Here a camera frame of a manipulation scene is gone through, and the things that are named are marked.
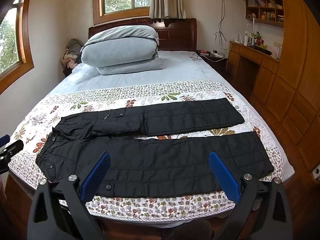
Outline floral quilt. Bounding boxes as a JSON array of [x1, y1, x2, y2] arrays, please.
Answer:
[[7, 81, 288, 222]]

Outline light blue bed sheet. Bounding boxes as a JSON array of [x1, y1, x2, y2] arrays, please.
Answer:
[[49, 49, 295, 178]]

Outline wooden wardrobe cabinet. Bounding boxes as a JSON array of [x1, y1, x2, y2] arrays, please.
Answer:
[[260, 0, 320, 180]]

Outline wooden bookshelf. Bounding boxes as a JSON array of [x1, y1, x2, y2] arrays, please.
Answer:
[[245, 0, 285, 28]]

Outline black flat device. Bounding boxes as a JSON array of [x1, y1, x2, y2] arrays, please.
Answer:
[[252, 45, 273, 55]]

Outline wooden desk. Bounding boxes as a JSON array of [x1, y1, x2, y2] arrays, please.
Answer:
[[226, 41, 280, 112]]

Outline dark wooden nightstand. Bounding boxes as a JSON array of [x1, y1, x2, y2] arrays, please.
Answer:
[[197, 50, 229, 78]]

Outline pile of clothes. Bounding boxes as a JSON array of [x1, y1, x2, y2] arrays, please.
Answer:
[[61, 39, 84, 71]]

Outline dark wooden bed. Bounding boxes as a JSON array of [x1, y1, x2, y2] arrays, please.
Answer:
[[5, 18, 295, 240]]

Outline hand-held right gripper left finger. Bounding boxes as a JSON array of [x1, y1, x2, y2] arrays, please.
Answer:
[[27, 151, 111, 240]]

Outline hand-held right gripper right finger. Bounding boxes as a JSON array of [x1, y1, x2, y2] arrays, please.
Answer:
[[209, 151, 293, 240]]

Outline hanging wall cables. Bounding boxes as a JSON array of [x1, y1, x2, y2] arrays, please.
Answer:
[[214, 0, 232, 55]]

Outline black pants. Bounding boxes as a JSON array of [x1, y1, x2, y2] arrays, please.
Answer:
[[36, 98, 275, 198]]

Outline folded light blue duvet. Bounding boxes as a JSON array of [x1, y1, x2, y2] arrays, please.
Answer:
[[80, 25, 164, 75]]

